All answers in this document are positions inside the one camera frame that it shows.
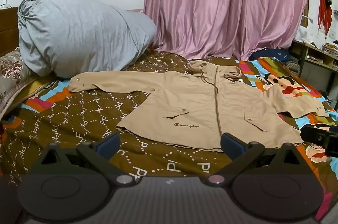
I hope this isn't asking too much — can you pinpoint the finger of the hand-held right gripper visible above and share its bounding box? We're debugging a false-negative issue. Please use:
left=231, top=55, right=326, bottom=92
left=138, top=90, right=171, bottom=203
left=301, top=124, right=330, bottom=146

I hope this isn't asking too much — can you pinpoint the red hanging tassel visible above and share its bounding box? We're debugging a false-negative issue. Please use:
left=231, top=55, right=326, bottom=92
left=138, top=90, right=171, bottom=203
left=318, top=0, right=334, bottom=35

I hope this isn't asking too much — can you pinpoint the stack of books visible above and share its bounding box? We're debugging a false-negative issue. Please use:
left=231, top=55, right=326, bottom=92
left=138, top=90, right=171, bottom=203
left=322, top=40, right=338, bottom=57

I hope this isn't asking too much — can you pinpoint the cartoon printed bed sheet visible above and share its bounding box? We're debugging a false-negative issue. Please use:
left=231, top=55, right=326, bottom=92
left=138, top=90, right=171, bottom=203
left=0, top=49, right=338, bottom=222

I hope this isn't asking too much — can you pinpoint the wooden side desk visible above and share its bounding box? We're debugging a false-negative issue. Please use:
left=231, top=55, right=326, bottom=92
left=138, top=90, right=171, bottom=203
left=289, top=39, right=338, bottom=99

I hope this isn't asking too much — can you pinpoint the floral patterned pillow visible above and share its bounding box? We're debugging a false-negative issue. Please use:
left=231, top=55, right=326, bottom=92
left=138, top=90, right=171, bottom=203
left=0, top=47, right=57, bottom=120

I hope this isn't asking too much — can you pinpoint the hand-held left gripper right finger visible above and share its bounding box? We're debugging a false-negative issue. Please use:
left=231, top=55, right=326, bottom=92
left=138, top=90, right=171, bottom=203
left=207, top=132, right=313, bottom=186

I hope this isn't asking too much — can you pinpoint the navy blue bag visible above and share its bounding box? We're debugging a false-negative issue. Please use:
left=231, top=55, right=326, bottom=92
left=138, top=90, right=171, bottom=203
left=249, top=48, right=290, bottom=62

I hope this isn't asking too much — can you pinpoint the checkered grey bag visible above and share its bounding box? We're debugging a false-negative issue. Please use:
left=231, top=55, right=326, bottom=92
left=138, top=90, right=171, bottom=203
left=287, top=58, right=301, bottom=75

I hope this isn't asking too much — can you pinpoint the beige hooded jacket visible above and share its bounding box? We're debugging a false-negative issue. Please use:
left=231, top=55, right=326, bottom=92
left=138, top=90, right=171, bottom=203
left=68, top=60, right=330, bottom=153

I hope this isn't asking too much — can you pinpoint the grey fabric bundle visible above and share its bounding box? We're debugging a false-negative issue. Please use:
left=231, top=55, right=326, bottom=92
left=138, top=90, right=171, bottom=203
left=17, top=0, right=158, bottom=78

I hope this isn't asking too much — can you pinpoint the wooden headboard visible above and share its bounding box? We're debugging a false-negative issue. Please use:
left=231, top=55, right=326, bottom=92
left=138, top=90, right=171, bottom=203
left=0, top=6, right=22, bottom=58

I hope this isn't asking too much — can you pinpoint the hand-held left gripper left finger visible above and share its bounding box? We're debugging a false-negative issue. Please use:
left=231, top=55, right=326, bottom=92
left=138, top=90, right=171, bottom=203
left=28, top=133, right=134, bottom=186

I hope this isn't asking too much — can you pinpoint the pink curtain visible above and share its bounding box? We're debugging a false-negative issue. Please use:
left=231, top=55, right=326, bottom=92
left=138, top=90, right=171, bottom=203
left=144, top=0, right=311, bottom=61

